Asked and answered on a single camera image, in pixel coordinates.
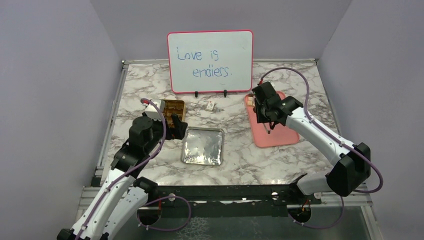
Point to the pink plastic tray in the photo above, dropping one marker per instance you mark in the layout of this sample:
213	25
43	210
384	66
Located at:
279	136

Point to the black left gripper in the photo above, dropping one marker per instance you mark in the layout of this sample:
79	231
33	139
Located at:
177	132

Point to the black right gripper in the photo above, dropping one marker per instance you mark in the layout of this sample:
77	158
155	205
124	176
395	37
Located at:
260	118

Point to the small white card box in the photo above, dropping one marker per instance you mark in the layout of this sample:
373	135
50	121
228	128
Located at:
210	105

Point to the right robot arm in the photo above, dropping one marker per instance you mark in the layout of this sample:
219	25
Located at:
348	160

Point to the pink-framed whiteboard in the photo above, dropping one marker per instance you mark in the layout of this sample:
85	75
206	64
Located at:
211	61

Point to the silver tin lid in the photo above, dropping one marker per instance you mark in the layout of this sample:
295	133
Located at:
203	146

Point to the pink silicone tongs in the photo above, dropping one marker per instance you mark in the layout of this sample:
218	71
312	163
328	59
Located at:
268	127

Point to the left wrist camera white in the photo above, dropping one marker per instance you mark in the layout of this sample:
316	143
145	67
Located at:
154	108

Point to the black table base rail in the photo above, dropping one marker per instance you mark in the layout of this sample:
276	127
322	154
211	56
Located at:
221	201

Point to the chocolate pile on tray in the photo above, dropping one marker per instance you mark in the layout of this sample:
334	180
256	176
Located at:
249	102

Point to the gold chocolate box tray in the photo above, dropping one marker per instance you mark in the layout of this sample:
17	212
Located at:
174	106

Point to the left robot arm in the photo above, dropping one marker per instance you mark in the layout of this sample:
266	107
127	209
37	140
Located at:
123	191

